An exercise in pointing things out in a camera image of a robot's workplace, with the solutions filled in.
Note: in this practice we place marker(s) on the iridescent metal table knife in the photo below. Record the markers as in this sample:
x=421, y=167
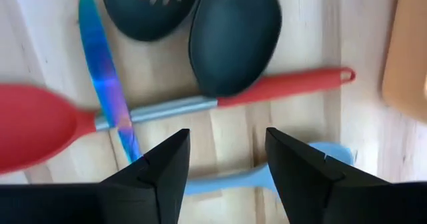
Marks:
x=103, y=74

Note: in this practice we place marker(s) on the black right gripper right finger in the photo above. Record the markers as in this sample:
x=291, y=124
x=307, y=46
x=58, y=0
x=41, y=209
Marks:
x=307, y=184

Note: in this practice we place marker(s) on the yellow plastic bin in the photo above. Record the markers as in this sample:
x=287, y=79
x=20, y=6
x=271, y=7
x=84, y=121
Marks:
x=408, y=57

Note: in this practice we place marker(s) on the black solid serving spoon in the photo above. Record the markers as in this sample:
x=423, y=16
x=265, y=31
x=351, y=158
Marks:
x=233, y=40

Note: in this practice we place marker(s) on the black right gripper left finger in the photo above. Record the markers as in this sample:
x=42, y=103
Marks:
x=156, y=184

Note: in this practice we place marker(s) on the black slotted serving spoon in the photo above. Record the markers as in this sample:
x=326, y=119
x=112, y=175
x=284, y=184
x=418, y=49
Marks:
x=146, y=17

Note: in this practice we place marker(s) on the red silicone spoon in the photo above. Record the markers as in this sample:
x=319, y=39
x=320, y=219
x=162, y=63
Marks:
x=36, y=127

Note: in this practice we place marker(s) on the blue-grey silicone spatula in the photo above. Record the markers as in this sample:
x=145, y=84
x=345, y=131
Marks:
x=230, y=182

